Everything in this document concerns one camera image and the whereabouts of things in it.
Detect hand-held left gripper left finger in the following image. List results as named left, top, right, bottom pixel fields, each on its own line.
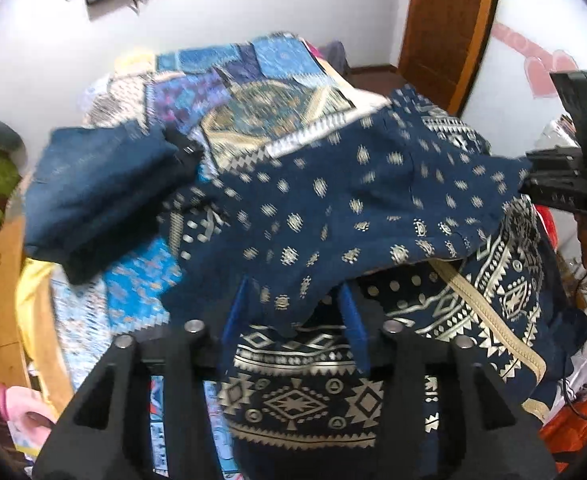
left=32, top=277, right=249, bottom=480

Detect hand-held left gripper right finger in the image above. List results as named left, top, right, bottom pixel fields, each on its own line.
left=338, top=282, right=557, bottom=480

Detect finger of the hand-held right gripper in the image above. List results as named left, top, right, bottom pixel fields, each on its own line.
left=518, top=149, right=582, bottom=192

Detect navy patterned hooded jacket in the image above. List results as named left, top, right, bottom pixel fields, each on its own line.
left=156, top=87, right=587, bottom=480

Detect white sliding wardrobe door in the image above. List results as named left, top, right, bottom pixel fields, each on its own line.
left=461, top=0, right=587, bottom=126

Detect folded black garment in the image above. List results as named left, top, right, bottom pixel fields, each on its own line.
left=66, top=127, right=205, bottom=284

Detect folded blue jeans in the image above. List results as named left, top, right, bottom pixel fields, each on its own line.
left=24, top=122, right=180, bottom=267

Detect yellow blanket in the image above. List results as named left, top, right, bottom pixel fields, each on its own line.
left=16, top=259, right=58, bottom=363

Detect blue patchwork bedspread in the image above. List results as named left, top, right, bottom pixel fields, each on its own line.
left=51, top=32, right=394, bottom=480

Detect wooden lap table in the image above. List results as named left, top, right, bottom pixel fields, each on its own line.
left=0, top=215, right=74, bottom=411

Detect orange bag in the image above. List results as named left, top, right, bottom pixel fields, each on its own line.
left=540, top=394, right=587, bottom=462

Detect yellow round cushion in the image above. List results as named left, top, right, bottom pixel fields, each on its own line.
left=116, top=49, right=155, bottom=72

